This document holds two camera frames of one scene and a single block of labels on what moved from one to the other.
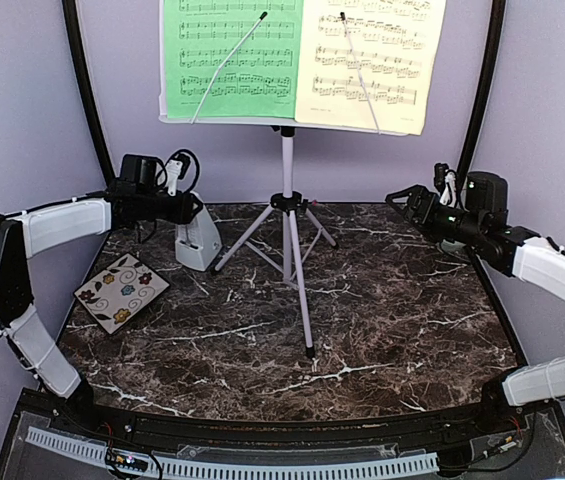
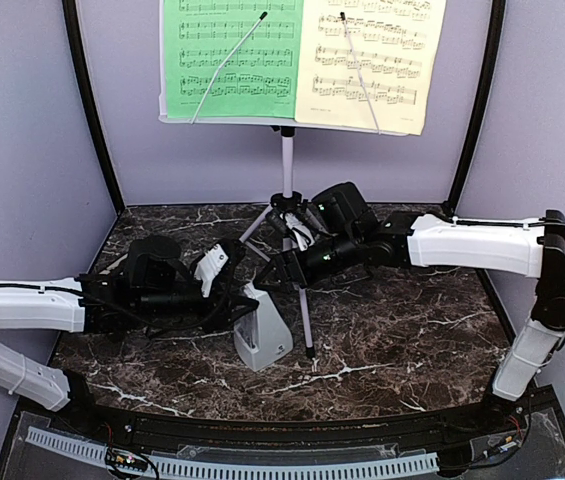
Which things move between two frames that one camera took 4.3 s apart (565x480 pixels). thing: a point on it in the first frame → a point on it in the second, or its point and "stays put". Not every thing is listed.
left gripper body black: (179, 214) → (213, 319)
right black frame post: (485, 93) stays put
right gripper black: (419, 194) → (284, 264)
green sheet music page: (232, 59) stays put
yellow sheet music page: (368, 64) stays put
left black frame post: (81, 56) stays put
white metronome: (197, 242) → (264, 333)
